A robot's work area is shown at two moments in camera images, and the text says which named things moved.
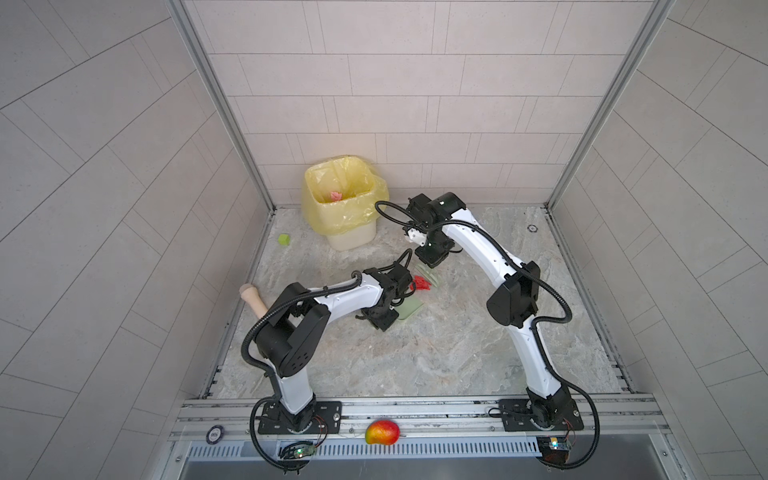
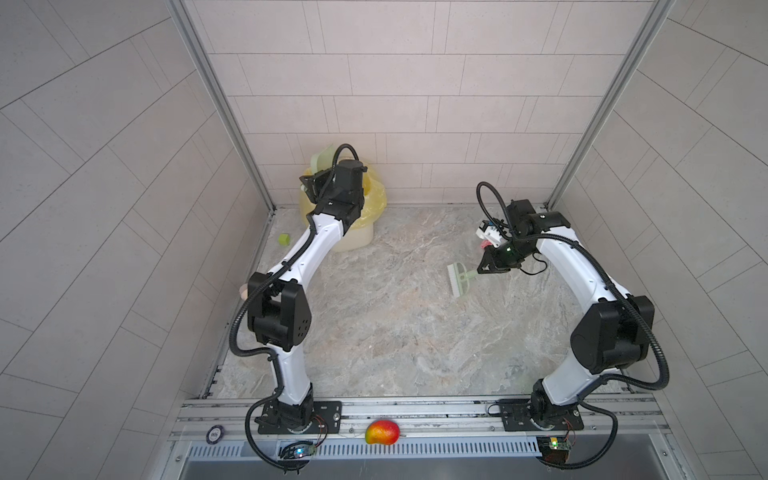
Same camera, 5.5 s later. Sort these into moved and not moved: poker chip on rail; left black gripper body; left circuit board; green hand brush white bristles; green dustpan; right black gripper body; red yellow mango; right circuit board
Moved: green dustpan; right black gripper body; left black gripper body; green hand brush white bristles
Not moved: right circuit board; poker chip on rail; red yellow mango; left circuit board
